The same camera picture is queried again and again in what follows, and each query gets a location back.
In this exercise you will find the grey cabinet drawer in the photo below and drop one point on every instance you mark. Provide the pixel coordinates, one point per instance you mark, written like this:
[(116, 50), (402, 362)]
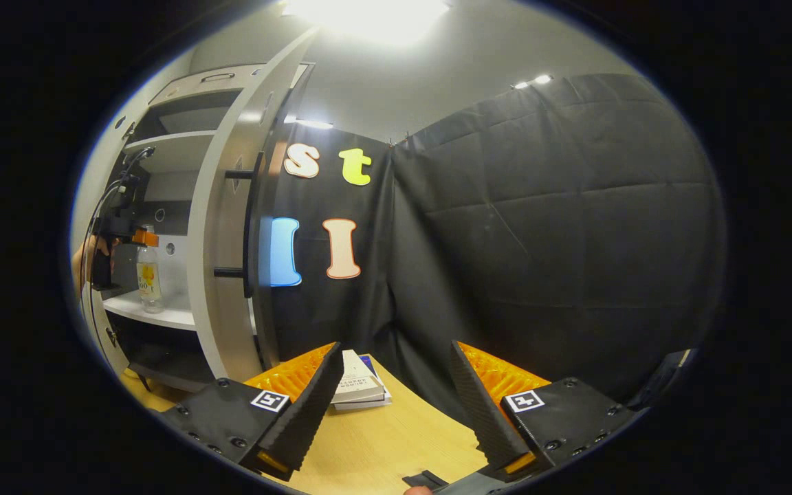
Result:
[(183, 89)]

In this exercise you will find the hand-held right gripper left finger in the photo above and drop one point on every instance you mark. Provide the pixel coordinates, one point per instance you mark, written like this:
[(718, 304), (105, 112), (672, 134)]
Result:
[(306, 412)]

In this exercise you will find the blue cover book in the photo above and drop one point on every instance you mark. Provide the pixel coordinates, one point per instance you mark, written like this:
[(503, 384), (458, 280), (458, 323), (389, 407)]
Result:
[(368, 405)]

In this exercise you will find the grey cabinet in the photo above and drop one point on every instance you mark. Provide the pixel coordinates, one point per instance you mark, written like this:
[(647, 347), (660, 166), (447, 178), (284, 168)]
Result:
[(176, 148)]

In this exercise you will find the small ceiling light panel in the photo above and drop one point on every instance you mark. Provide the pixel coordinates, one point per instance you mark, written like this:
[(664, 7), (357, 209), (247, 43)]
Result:
[(313, 124), (533, 81)]

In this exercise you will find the clear bottle yellow label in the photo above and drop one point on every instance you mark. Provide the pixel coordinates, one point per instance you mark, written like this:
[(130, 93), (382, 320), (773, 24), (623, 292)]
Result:
[(148, 282)]

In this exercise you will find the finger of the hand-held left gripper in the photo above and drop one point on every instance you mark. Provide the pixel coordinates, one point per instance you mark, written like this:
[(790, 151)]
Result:
[(145, 238)]

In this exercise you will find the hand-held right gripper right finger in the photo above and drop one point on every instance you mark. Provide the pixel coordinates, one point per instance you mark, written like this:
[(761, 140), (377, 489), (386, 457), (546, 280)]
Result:
[(482, 412)]

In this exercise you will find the large ceiling light panel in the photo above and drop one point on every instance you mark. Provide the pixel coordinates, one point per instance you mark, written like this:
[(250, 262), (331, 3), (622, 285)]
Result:
[(368, 20)]

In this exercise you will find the grey cabinet door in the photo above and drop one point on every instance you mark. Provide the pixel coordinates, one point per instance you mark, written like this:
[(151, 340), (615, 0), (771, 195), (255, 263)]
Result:
[(221, 227), (104, 158)]

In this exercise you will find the metal backdrop clip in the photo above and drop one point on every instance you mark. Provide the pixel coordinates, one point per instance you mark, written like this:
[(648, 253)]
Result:
[(396, 141)]

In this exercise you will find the black backdrop cloth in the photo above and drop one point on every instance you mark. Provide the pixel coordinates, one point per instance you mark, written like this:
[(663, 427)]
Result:
[(540, 240)]

